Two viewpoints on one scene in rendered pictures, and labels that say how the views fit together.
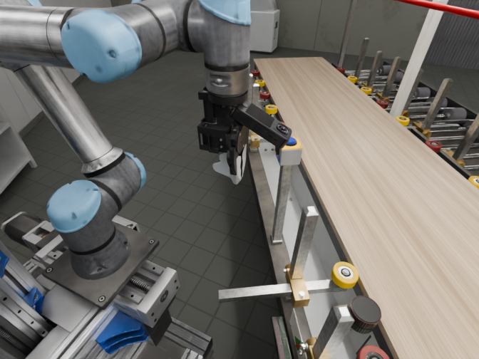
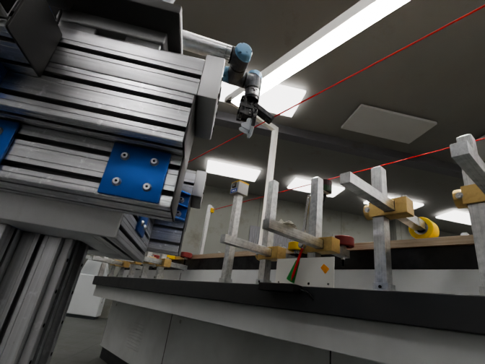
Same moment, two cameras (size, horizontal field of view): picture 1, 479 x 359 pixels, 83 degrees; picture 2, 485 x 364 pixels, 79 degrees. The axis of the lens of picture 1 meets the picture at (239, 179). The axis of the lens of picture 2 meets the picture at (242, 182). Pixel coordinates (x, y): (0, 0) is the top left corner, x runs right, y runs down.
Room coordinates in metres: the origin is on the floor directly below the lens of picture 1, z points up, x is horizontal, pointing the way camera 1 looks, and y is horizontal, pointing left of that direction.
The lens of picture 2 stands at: (-0.51, 0.60, 0.60)
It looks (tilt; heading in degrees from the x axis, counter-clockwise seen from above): 23 degrees up; 329
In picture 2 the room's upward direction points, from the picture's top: 9 degrees clockwise
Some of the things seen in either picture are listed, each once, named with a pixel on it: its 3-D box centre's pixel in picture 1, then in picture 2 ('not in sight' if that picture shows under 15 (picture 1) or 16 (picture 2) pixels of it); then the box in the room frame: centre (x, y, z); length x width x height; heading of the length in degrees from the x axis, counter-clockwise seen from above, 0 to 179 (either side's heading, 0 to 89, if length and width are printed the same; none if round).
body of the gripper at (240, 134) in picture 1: (225, 120); (248, 109); (0.47, 0.03, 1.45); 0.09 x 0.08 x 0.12; 71
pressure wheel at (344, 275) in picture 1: (341, 281); (296, 255); (0.48, -0.34, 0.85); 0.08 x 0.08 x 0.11
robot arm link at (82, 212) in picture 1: (83, 213); not in sight; (0.46, 0.39, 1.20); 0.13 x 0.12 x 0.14; 161
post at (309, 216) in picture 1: (299, 260); (268, 230); (0.50, -0.19, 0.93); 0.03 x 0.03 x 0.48; 6
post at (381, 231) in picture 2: not in sight; (381, 236); (0.01, -0.24, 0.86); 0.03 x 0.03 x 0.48; 6
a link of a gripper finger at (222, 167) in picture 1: (226, 169); (247, 126); (0.45, 0.03, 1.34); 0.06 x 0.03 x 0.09; 71
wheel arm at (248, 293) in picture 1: (283, 290); (264, 251); (0.46, -0.15, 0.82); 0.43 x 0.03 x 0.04; 96
